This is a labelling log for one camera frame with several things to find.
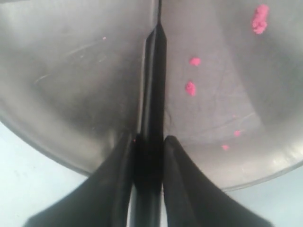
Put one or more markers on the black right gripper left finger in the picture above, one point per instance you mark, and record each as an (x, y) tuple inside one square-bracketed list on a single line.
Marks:
[(101, 201)]

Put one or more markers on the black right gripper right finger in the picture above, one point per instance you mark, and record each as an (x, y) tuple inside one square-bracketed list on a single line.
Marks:
[(192, 200)]

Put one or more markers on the black knife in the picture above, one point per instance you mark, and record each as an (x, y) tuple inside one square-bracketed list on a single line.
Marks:
[(148, 159)]

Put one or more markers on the pink dough crumb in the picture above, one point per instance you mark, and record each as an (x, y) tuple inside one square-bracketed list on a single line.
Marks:
[(259, 19), (190, 88), (195, 61)]

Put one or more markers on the round steel plate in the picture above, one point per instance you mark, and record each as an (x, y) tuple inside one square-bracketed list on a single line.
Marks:
[(71, 81)]

